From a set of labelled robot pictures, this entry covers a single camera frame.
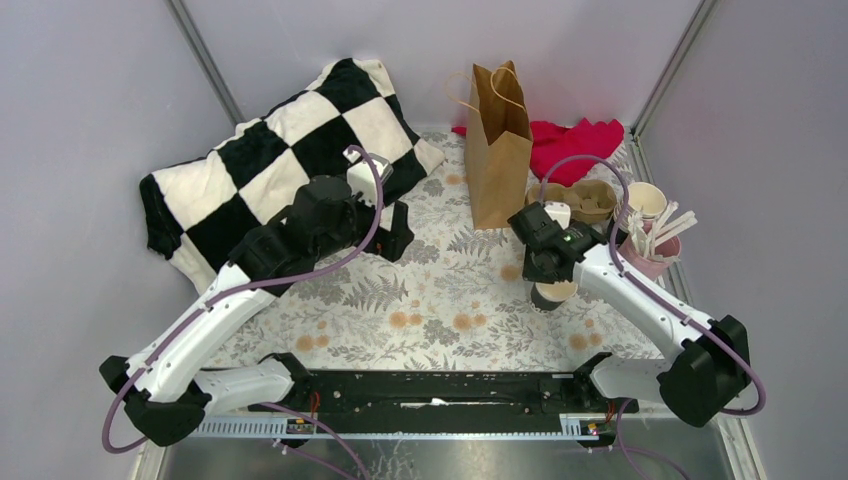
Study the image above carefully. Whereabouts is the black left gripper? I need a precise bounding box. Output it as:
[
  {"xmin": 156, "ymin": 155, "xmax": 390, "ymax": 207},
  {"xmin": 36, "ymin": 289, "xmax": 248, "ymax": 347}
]
[{"xmin": 314, "ymin": 184, "xmax": 415, "ymax": 262}]

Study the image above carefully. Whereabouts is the black paper coffee cup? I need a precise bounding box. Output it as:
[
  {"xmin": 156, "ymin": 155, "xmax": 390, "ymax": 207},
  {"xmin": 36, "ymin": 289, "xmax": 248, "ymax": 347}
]
[{"xmin": 529, "ymin": 281, "xmax": 578, "ymax": 312}]

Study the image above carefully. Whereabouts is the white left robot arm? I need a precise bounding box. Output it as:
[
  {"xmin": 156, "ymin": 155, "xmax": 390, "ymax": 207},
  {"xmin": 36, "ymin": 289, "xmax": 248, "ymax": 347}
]
[{"xmin": 99, "ymin": 176, "xmax": 414, "ymax": 446}]

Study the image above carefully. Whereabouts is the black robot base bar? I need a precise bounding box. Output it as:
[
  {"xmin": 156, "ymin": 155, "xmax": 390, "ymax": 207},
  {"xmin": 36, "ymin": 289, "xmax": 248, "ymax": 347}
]
[{"xmin": 262, "ymin": 353, "xmax": 639, "ymax": 445}]

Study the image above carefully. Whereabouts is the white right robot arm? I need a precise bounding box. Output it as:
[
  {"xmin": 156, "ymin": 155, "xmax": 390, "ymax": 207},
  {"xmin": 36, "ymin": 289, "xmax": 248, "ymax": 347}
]
[{"xmin": 508, "ymin": 202, "xmax": 754, "ymax": 427}]

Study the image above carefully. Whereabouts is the brown cardboard cup carrier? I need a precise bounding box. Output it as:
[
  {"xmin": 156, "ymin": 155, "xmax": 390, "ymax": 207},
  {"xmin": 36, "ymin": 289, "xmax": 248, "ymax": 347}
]
[{"xmin": 524, "ymin": 180, "xmax": 617, "ymax": 224}]

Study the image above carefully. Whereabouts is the floral patterned table mat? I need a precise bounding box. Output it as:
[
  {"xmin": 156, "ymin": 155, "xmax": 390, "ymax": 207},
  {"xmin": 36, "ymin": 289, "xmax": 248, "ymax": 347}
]
[{"xmin": 209, "ymin": 132, "xmax": 658, "ymax": 371}]

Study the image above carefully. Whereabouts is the red cloth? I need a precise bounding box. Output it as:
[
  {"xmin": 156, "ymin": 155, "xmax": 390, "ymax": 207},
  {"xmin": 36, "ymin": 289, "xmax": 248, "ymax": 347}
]
[{"xmin": 452, "ymin": 117, "xmax": 625, "ymax": 188}]

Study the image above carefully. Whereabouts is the pink straw holder cup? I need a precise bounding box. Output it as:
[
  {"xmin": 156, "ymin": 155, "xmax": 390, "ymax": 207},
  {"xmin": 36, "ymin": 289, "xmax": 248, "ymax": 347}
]
[{"xmin": 618, "ymin": 223, "xmax": 682, "ymax": 281}]

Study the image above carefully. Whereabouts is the brown paper bag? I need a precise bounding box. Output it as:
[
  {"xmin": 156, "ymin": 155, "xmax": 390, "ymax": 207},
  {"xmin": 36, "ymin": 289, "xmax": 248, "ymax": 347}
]
[{"xmin": 445, "ymin": 60, "xmax": 533, "ymax": 230}]

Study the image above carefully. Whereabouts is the black white checkered blanket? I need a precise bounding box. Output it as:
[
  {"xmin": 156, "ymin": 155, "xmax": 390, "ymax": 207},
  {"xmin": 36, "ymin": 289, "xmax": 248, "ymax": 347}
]
[{"xmin": 139, "ymin": 58, "xmax": 445, "ymax": 292}]

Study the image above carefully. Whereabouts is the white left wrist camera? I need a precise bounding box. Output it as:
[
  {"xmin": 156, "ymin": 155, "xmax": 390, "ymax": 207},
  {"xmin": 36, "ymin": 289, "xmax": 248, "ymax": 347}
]
[{"xmin": 343, "ymin": 145, "xmax": 393, "ymax": 205}]

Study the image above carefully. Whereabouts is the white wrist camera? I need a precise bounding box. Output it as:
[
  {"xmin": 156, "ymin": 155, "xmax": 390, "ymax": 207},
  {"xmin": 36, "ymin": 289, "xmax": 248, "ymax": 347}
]
[
  {"xmin": 343, "ymin": 145, "xmax": 393, "ymax": 205},
  {"xmin": 543, "ymin": 201, "xmax": 572, "ymax": 229}
]

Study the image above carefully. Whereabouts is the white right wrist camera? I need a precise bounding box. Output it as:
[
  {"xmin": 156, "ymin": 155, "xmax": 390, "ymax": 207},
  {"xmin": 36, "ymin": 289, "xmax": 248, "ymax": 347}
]
[{"xmin": 543, "ymin": 201, "xmax": 572, "ymax": 229}]

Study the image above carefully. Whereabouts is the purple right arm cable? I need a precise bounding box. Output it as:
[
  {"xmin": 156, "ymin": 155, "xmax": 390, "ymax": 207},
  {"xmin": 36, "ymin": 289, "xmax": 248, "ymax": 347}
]
[{"xmin": 537, "ymin": 154, "xmax": 768, "ymax": 417}]

